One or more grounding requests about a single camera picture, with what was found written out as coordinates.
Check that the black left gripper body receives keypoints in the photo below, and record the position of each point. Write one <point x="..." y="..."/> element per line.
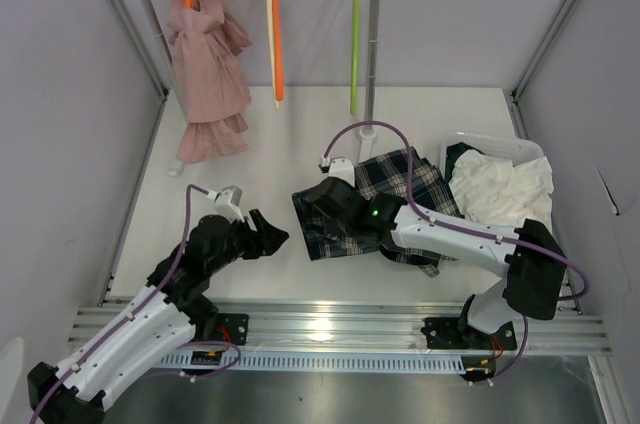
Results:
<point x="242" y="242"/>

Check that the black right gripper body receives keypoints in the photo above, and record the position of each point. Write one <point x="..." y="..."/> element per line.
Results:
<point x="348" y="228"/>

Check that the navy plaid skirt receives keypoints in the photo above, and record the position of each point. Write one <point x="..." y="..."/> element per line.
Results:
<point x="383" y="174"/>

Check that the pink pleated skirt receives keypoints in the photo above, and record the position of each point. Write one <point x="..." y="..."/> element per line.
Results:
<point x="210" y="81"/>

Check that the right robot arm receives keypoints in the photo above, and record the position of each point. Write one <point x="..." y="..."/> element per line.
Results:
<point x="526" y="260"/>

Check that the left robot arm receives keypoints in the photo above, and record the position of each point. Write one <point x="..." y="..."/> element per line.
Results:
<point x="170" y="311"/>

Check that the green plastic hanger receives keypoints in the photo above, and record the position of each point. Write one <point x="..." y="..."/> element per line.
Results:
<point x="354" y="62"/>

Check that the dark green garment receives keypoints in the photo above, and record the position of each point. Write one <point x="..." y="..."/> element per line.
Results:
<point x="453" y="153"/>

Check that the white crumpled garment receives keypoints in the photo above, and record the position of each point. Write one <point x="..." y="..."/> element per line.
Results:
<point x="495" y="191"/>

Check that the white laundry basket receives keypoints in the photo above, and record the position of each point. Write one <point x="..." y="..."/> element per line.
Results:
<point x="517" y="150"/>

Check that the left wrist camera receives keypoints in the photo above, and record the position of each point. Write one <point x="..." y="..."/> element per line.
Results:
<point x="227" y="203"/>

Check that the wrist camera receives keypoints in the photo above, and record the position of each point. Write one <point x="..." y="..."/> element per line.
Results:
<point x="340" y="167"/>
<point x="227" y="203"/>

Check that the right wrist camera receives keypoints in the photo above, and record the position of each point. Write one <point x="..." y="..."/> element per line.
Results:
<point x="340" y="167"/>

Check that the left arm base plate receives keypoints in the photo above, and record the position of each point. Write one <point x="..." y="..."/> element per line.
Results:
<point x="225" y="326"/>

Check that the aluminium mounting rail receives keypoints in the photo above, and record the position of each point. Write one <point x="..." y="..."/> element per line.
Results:
<point x="319" y="326"/>

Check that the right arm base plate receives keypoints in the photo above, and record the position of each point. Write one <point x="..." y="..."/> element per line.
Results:
<point x="454" y="333"/>

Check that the slotted cable duct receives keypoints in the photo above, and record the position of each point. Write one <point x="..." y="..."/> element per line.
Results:
<point x="253" y="360"/>

